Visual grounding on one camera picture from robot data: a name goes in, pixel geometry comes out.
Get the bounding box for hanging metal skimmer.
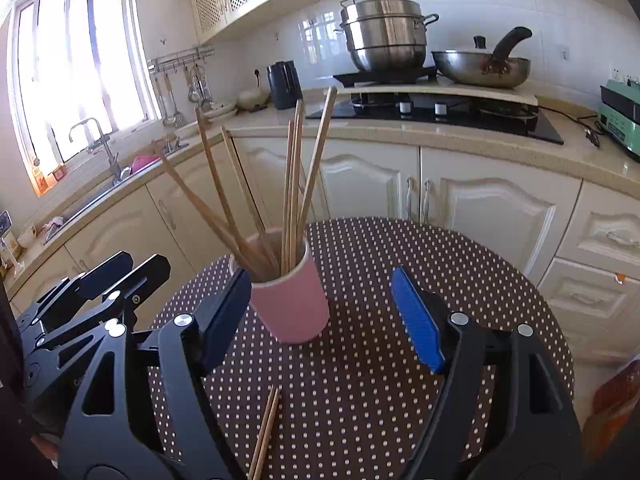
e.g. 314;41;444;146
192;67;213;108

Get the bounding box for white lidded bowl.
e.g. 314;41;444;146
236;89;271;112

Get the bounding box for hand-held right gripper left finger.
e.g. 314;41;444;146
60;267;253;480

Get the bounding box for green countertop appliance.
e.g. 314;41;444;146
599;78;640;163

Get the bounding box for cream kitchen base cabinets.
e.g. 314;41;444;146
0;137;640;361

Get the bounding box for black power cable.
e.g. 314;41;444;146
537;105;608;148

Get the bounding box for metal sink faucet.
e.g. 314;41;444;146
68;117;123;183

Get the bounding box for stainless steel steamer pot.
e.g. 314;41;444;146
339;0;440;73

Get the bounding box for wooden chopstick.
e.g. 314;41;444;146
194;106;251;261
221;128;281;268
289;100;305;271
248;386;277;480
155;142;271;281
254;389;282;480
280;120;295;275
296;86;338;246

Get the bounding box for black glass gas stove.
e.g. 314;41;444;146
306;92;565;146

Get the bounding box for pink cylindrical utensil cup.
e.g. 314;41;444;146
228;227;331;345

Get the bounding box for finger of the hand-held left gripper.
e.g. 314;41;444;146
35;251;135;328
36;254;172;350

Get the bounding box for orange printed bag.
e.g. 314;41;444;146
582;360;640;461

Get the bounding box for long wooden board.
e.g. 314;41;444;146
334;77;540;107

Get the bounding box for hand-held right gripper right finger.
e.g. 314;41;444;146
390;266;583;480

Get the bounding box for metal wall rack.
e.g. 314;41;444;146
147;45;216;73

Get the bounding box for stack of white plates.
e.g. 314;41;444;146
200;102;238;120

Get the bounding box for steel wok with black handle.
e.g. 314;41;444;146
431;26;533;88

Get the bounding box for black electric kettle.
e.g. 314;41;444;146
266;61;304;111

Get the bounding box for steel kitchen sink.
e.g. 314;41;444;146
42;160;191;246

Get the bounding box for beige kitchen countertop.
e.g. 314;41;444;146
0;100;640;301

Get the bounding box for kitchen window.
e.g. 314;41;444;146
10;0;161;196

